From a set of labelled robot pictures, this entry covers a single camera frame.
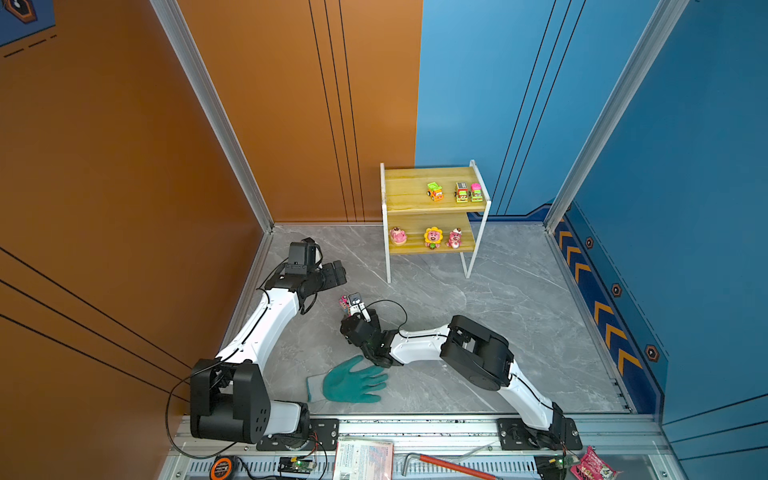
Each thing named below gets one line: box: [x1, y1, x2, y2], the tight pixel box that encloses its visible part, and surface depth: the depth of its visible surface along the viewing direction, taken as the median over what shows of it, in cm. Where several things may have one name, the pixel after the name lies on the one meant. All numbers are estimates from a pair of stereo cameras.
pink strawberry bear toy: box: [446, 227, 463, 249], surface depth 91 cm
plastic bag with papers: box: [333, 440, 394, 480], surface depth 68 cm
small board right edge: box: [534, 454, 578, 480], surface depth 71 cm
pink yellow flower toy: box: [424, 226, 443, 250], surface depth 91 cm
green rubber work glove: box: [306, 355, 389, 403], surface depth 82 cm
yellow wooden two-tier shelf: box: [380, 160, 492, 283], surface depth 89 cm
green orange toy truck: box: [454, 182, 469, 203], surface depth 81 cm
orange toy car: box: [427, 182, 444, 202], surface depth 82 cm
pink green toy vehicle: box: [468, 182, 483, 202], surface depth 81 cm
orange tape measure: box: [210, 457, 233, 480], surface depth 68 cm
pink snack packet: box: [570, 446, 624, 480], surface depth 69 cm
